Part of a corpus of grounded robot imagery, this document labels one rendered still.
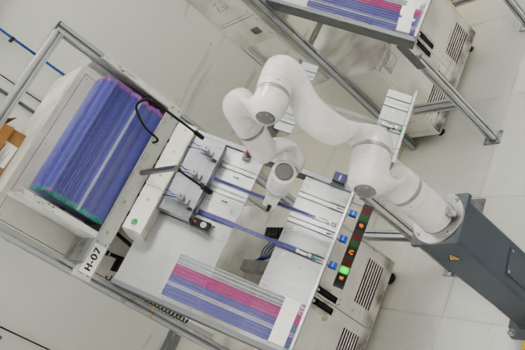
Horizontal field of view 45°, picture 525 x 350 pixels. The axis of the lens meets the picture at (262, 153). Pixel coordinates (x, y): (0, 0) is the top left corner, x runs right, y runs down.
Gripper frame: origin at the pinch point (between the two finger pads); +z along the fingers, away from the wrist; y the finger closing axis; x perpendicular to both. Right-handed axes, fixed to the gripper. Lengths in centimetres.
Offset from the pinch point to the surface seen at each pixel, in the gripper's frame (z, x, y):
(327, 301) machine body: 52, 40, 14
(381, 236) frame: 44, 50, -21
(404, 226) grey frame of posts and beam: 25, 54, -22
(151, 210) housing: 10.4, -40.2, 19.8
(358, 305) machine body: 62, 55, 7
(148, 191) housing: 11.2, -45.0, 13.2
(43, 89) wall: 123, -152, -47
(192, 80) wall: 166, -86, -114
